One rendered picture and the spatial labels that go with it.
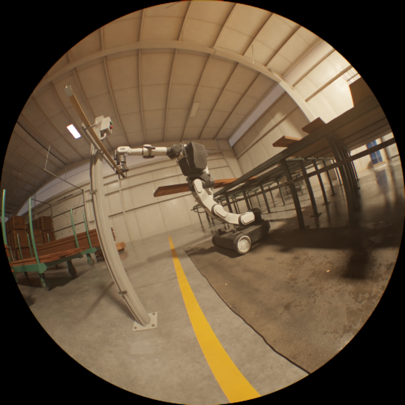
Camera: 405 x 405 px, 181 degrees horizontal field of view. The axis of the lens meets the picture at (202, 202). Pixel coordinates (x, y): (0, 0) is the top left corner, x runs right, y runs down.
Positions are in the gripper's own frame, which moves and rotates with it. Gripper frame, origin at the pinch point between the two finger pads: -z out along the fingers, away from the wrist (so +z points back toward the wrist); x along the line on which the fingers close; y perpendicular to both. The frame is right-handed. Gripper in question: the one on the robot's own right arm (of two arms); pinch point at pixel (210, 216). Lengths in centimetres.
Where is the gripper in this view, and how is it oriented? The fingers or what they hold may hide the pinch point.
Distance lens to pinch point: 158.1
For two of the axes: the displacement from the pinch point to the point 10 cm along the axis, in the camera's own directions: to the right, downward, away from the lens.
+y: -6.8, 1.0, -7.3
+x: -7.3, 0.5, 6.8
